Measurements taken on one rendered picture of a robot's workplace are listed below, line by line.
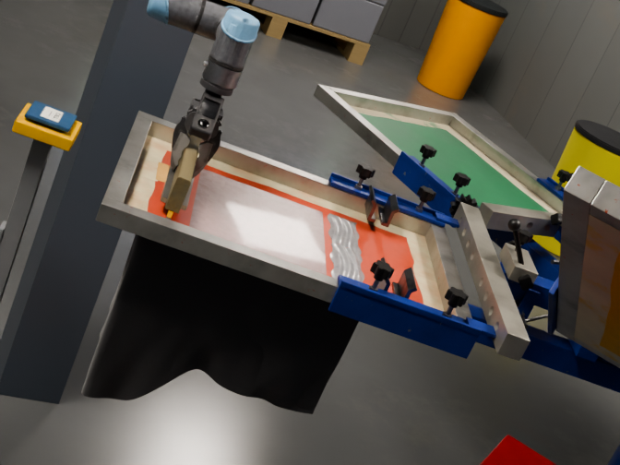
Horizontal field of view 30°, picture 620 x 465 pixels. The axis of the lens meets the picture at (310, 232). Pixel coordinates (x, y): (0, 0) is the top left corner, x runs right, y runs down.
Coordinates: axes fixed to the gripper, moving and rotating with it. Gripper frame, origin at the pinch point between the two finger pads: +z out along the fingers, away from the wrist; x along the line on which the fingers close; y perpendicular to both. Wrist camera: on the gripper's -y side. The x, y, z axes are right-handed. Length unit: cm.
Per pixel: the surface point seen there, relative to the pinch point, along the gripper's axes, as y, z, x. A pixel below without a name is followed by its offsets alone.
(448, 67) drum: 588, 61, -180
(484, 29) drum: 586, 26, -191
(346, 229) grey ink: 12.0, 3.7, -39.9
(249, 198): 10.1, 4.4, -16.4
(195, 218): -10.8, 5.1, -5.2
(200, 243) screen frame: -28.1, 2.7, -6.7
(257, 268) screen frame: -28.1, 3.5, -18.8
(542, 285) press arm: -2, -5, -83
